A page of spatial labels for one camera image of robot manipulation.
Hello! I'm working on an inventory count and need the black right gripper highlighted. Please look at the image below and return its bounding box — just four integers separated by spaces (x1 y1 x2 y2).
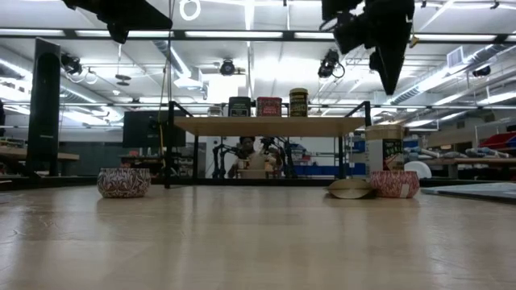
364 0 415 96

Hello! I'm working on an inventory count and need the yellow-lidded dark spice jar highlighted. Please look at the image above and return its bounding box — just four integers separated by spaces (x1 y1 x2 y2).
289 87 310 118

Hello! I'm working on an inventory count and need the red smoked paprika tin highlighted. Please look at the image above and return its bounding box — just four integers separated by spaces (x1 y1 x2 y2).
256 96 283 118

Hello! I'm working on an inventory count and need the orange spice pouch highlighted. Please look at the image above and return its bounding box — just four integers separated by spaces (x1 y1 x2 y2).
326 178 378 200

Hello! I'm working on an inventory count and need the black square spice tin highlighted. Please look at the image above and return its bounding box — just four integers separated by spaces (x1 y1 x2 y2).
228 96 252 118

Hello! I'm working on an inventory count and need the purple patterned candle tin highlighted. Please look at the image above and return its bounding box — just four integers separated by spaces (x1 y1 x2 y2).
97 168 152 199

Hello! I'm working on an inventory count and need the white air vent grille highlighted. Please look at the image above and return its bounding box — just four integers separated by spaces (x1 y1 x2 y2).
446 46 464 69

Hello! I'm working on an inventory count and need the blue storage bin rack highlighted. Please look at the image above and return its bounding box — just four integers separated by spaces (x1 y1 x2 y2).
289 139 421 178

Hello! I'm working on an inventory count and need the white round object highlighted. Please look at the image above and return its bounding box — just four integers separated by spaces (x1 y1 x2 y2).
402 160 432 180

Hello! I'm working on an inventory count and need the red storage bin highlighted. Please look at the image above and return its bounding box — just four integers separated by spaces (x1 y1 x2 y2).
477 131 516 150

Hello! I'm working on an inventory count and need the cluttered wooden workbench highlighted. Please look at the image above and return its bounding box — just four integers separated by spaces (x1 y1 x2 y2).
418 156 516 180

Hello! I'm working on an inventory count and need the Yellowstone poster book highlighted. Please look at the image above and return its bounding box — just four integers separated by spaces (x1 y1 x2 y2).
421 181 516 205

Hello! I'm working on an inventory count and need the black ceiling dome device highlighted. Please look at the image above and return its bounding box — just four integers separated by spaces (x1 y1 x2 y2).
219 59 236 77

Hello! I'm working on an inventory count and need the black monitor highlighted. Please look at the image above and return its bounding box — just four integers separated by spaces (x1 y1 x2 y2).
123 110 187 148

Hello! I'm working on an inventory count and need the black spotlight on column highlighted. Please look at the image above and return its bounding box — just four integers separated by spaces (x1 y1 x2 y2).
60 53 84 76

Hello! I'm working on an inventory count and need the black overhead crossbar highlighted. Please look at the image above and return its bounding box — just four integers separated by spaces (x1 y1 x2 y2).
0 27 516 44

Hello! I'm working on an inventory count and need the tall black column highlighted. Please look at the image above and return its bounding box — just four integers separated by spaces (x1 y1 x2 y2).
24 38 61 177

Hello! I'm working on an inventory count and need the wooden workbench with dark base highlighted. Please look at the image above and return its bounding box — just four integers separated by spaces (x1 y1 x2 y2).
0 144 81 177

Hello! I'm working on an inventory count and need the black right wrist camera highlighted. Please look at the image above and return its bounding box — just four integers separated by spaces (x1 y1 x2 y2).
333 14 374 56

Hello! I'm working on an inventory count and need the black ceiling camera with cable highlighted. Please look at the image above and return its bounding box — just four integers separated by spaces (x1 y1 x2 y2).
317 48 346 80

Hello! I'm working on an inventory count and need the wooden shelf with black frame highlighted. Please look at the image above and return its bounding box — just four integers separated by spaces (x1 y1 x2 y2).
164 99 374 189

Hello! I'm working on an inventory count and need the white ring light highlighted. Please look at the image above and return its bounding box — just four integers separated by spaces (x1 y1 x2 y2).
179 0 202 22

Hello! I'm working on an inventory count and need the black aluminium table frame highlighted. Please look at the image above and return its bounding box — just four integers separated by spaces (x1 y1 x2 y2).
0 175 516 193

